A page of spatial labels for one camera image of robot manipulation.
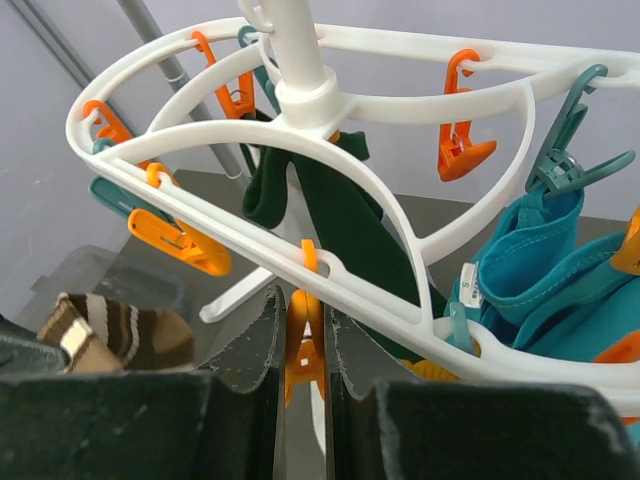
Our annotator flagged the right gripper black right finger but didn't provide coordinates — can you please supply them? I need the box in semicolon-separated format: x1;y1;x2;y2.
324;308;639;480

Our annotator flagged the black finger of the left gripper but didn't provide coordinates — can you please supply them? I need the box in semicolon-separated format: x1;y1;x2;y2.
1;316;68;373

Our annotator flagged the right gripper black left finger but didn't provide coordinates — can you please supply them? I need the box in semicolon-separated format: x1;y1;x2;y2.
1;286;285;479

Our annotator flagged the orange sock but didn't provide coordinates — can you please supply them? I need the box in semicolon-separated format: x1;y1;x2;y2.
401;359;461;382

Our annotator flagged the brown white striped sock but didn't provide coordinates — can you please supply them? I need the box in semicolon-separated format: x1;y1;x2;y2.
37;293;195;373

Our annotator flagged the white clip hanger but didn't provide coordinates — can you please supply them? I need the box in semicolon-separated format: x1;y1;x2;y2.
65;1;639;419

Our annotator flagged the clear plastic bin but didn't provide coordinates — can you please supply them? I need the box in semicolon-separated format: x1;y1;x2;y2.
14;245;190;331

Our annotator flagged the blue sock pair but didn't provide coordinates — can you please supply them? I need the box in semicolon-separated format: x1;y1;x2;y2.
444;189;639;365

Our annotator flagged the green white sock pair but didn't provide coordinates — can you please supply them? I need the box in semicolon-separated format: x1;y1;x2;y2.
239;109;449;366

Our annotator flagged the metal clothes rack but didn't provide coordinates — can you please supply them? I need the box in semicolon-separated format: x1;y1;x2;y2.
117;0;326;451

